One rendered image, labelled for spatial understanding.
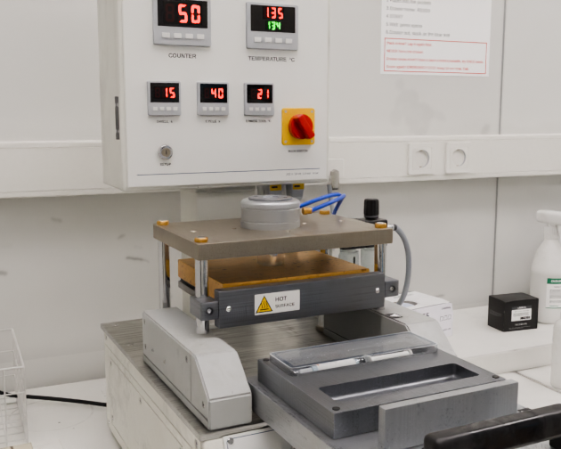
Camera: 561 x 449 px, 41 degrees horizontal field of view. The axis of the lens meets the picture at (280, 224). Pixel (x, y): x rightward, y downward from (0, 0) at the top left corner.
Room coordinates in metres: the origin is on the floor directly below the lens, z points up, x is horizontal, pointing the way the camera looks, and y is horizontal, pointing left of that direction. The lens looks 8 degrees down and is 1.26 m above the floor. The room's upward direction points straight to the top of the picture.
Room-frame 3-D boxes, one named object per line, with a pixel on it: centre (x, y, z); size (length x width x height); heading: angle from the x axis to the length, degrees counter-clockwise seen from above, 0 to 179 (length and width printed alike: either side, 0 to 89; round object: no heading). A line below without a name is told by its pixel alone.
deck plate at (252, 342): (1.01, 0.03, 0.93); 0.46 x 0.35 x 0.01; 26
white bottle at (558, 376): (1.34, -0.54, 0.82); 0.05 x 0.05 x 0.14
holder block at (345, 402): (0.74, -0.10, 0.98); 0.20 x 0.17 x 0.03; 116
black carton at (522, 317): (1.58, -0.51, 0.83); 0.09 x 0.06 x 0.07; 109
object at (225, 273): (0.98, 0.01, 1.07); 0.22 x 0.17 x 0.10; 116
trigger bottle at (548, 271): (1.63, -0.61, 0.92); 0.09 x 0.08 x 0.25; 28
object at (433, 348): (0.78, -0.08, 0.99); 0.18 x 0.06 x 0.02; 116
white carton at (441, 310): (1.50, -0.24, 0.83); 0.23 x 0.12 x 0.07; 125
